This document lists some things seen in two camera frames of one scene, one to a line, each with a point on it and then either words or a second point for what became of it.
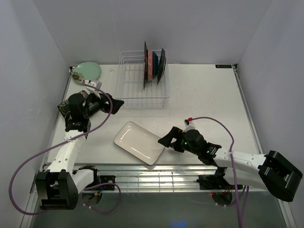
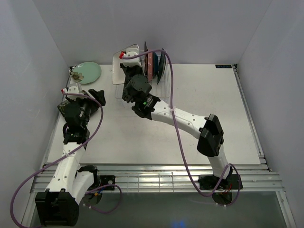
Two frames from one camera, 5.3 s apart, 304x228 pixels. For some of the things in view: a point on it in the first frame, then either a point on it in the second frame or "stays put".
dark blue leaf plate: x=155 y=64 stays put
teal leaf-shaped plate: x=162 y=65 stays put
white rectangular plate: x=140 y=142 to x=118 y=75
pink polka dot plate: x=150 y=65 stays put
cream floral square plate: x=146 y=65 stays put
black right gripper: x=175 y=133 to x=126 y=69
